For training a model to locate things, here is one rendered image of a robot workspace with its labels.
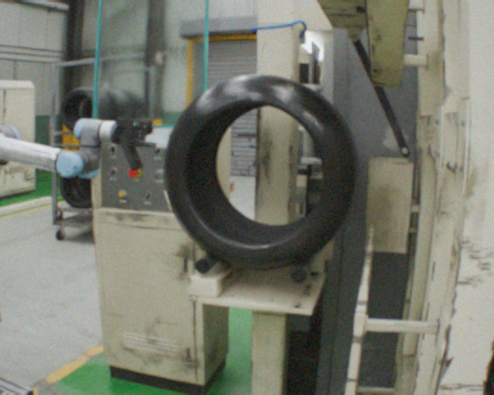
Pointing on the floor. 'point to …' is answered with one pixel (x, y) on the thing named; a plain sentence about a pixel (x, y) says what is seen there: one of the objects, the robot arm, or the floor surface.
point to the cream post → (275, 184)
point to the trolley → (75, 197)
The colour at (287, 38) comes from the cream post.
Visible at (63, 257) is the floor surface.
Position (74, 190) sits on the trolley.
